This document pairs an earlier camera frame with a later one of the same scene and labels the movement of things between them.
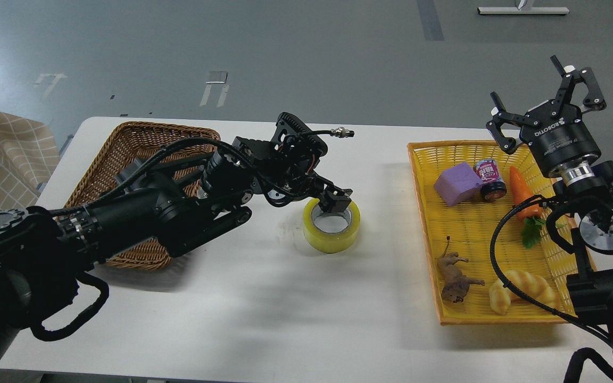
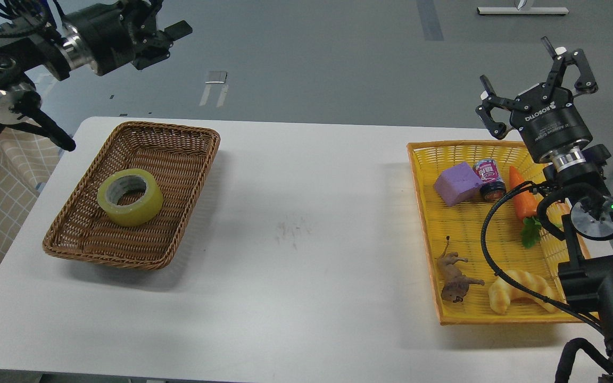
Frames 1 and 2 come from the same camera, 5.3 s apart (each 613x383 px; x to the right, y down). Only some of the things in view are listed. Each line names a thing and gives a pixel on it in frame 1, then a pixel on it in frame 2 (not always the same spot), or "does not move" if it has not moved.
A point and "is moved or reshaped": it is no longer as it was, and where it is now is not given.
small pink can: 493,188 does not move
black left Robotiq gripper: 286,172 → 125,33
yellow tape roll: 330,243 is moved or reshaped
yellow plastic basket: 462,190 does not move
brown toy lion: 456,285 does not move
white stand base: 521,10 does not move
